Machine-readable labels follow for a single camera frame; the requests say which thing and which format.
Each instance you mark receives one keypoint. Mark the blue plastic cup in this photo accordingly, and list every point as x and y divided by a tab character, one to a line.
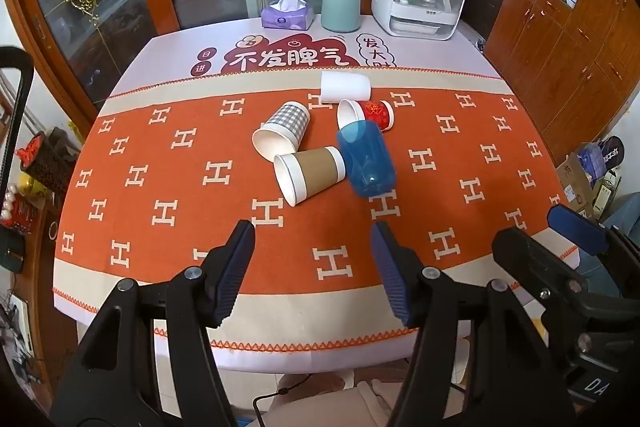
366	159

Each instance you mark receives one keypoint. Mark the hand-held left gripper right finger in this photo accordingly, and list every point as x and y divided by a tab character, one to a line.
392	277

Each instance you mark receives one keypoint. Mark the dark basket with red ornament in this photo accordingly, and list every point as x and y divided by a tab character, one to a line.
47	159

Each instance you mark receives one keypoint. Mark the purple tissue box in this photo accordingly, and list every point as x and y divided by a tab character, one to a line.
287	14

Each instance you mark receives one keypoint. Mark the red printed paper cup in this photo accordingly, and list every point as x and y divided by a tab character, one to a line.
370	113

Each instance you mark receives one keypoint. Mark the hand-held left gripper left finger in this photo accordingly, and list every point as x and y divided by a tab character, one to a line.
232	272

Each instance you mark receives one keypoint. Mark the grey checkered paper cup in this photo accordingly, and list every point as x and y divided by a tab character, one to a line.
285	127

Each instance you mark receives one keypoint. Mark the wooden cabinet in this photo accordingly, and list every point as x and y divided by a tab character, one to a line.
565	52

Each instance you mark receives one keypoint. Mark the teal canister with brown lid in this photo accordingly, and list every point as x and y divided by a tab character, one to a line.
340	9

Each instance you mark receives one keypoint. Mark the blue package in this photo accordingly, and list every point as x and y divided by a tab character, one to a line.
590	159

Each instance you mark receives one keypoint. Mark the brown sleeve paper cup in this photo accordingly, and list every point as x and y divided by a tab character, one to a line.
312	169

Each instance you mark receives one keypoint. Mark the white countertop appliance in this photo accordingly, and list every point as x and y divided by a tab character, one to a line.
425	9

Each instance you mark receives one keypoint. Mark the black metal frame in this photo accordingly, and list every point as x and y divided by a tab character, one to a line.
17	117

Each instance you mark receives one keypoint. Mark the plain white paper cup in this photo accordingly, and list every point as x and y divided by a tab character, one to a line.
345	87

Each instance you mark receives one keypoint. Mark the glass cabinet door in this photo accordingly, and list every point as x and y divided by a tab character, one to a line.
100	32

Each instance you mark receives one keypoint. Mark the orange patterned tablecloth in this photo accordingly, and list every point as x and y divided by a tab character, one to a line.
165	177

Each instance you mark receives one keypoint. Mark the cardboard box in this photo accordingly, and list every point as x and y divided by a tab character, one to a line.
575	184

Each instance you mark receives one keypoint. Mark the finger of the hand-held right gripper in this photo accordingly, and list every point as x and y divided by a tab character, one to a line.
575	229
535	264

